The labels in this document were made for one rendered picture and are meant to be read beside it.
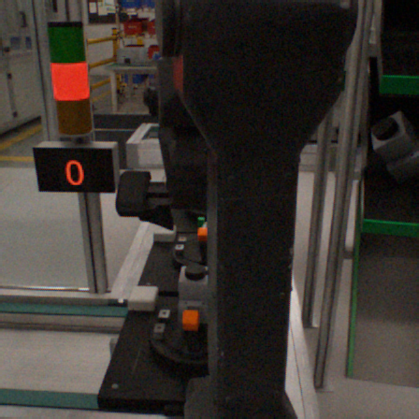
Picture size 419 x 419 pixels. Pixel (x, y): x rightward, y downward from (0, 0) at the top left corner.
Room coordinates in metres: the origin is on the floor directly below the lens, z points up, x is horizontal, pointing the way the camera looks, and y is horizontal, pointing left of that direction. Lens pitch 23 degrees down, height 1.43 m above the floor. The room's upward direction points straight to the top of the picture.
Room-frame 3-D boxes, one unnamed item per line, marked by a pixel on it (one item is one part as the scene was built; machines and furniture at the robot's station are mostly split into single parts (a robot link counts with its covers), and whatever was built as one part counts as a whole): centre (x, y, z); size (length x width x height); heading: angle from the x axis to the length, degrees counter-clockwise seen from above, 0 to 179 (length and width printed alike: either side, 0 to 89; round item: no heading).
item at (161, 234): (0.84, 0.01, 1.01); 0.24 x 0.24 x 0.13; 87
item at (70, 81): (0.71, 0.20, 1.33); 0.05 x 0.05 x 0.05
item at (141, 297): (0.68, 0.11, 0.97); 0.05 x 0.05 x 0.04; 87
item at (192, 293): (0.59, 0.02, 1.06); 0.08 x 0.04 x 0.07; 177
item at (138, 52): (6.24, 0.97, 0.90); 0.40 x 0.30 x 0.17; 175
